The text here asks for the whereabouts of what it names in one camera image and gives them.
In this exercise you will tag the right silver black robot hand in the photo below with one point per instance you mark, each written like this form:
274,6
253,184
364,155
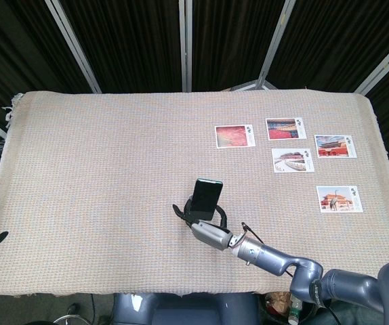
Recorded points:
211,234

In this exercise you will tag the black smartphone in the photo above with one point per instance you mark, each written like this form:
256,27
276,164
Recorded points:
207,199

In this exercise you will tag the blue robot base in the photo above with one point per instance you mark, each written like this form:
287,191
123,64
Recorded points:
187,309

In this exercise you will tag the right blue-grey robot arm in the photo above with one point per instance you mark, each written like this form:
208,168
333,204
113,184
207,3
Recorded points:
303,274

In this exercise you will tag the brown snack bag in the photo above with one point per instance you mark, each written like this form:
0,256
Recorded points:
276,302

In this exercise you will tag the snowy palace postcard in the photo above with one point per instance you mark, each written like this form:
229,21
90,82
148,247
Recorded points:
291,161

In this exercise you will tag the plastic bottle with green label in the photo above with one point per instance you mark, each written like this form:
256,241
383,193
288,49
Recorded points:
295,311

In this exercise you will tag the beige woven tablecloth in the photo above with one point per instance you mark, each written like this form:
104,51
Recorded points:
113,169

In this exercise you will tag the dark red building postcard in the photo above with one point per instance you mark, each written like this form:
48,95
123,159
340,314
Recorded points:
282,129

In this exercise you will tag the palace and crane statue postcard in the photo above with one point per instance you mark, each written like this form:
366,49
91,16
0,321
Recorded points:
338,199

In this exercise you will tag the blue sky palace postcard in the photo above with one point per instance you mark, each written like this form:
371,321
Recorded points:
331,147

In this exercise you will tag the red photo postcard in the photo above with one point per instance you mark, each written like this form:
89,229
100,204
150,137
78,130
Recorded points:
231,136

